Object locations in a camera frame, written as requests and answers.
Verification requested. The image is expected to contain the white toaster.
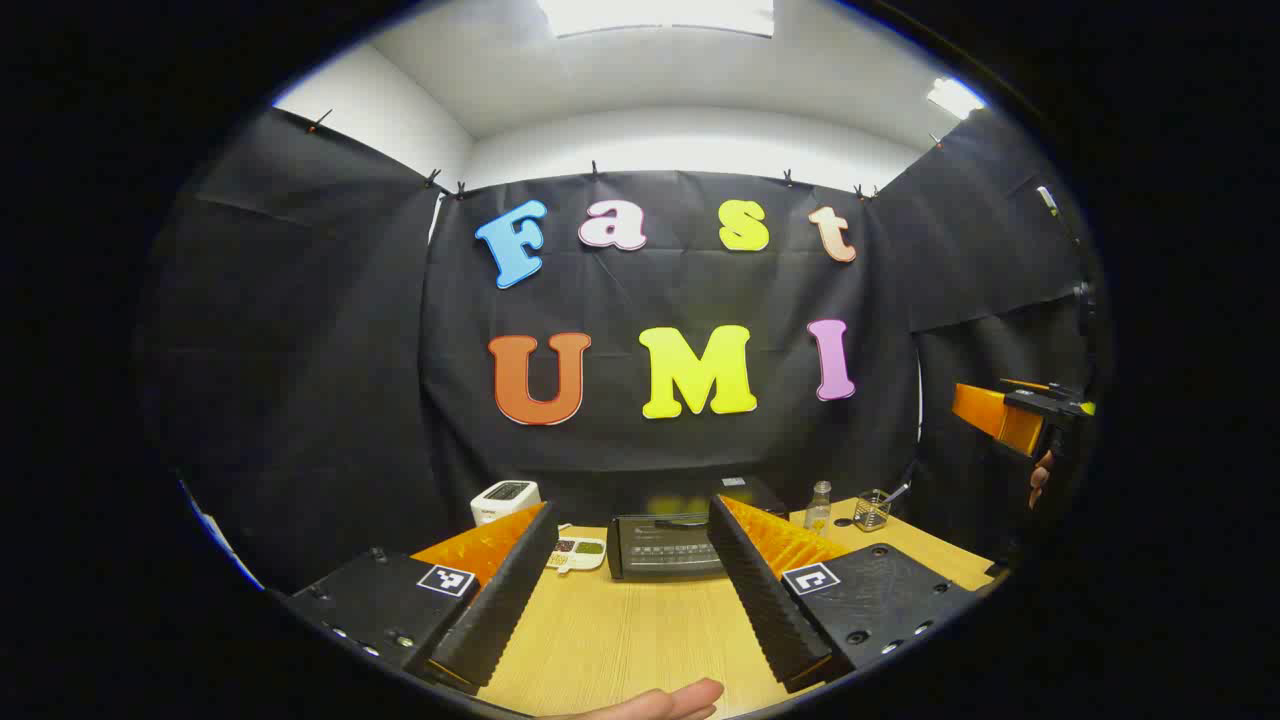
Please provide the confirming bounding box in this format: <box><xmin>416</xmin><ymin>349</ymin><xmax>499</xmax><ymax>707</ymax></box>
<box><xmin>470</xmin><ymin>480</ymin><xmax>543</xmax><ymax>528</ymax></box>

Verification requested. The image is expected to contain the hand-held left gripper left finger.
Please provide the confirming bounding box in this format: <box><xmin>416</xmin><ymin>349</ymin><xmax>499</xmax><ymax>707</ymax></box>
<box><xmin>283</xmin><ymin>502</ymin><xmax>561</xmax><ymax>696</ymax></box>

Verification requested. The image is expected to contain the black electric oven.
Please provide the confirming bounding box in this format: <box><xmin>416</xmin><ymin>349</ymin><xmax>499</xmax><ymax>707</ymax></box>
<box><xmin>606</xmin><ymin>478</ymin><xmax>791</xmax><ymax>583</ymax></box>

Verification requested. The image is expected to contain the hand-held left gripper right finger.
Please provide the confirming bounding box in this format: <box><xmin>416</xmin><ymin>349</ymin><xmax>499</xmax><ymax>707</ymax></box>
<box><xmin>708</xmin><ymin>494</ymin><xmax>976</xmax><ymax>694</ymax></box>

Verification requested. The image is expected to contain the white divided seasoning dish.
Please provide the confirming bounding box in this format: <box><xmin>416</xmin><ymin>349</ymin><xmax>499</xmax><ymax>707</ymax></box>
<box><xmin>545</xmin><ymin>537</ymin><xmax>608</xmax><ymax>574</ymax></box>

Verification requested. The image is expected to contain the ceiling light panel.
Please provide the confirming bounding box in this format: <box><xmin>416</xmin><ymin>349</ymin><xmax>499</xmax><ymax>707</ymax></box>
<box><xmin>925</xmin><ymin>77</ymin><xmax>988</xmax><ymax>122</ymax></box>

